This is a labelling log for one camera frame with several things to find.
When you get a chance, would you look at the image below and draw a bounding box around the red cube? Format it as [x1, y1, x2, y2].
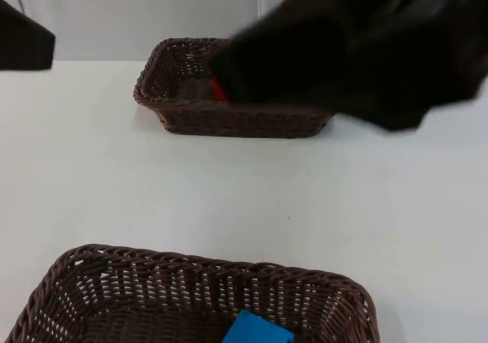
[211, 74, 231, 102]

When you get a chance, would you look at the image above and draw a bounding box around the blue cube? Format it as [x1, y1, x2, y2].
[221, 309, 296, 343]

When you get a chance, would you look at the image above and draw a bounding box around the dark brown wicker basket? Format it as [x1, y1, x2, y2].
[2, 243, 381, 343]
[133, 37, 333, 138]

